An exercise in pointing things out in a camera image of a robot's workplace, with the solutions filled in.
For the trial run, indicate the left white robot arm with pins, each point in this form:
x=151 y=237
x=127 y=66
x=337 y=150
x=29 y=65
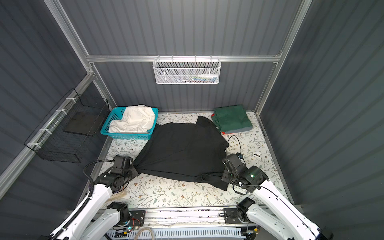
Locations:
x=79 y=225

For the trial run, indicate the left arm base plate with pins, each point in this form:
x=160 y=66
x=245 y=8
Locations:
x=137 y=219

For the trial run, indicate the white wire wall basket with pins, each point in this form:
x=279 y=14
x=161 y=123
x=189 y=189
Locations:
x=185 y=73

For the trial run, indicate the white bottle in basket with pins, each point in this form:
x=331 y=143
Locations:
x=209 y=76

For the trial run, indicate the black wire side basket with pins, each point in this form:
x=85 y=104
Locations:
x=67 y=135

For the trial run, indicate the black t-shirt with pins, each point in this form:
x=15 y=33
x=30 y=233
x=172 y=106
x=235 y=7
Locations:
x=185 y=152

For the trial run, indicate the folded grey t-shirt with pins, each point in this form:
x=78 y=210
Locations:
x=245 y=129

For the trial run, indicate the folded green t-shirt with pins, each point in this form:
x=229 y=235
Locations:
x=231 y=118

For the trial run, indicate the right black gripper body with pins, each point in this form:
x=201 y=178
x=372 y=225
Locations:
x=228 y=176

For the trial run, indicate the teal plastic laundry basket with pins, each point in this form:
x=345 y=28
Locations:
x=116 y=114

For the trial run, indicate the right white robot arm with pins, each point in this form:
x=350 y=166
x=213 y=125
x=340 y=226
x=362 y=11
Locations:
x=265 y=206

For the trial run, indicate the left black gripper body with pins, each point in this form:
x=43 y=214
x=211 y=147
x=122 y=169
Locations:
x=130 y=174

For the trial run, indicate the white t-shirt in basket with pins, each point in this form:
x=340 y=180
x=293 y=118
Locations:
x=135 y=120

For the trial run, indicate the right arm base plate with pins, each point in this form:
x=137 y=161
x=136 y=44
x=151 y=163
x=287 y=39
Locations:
x=235 y=216

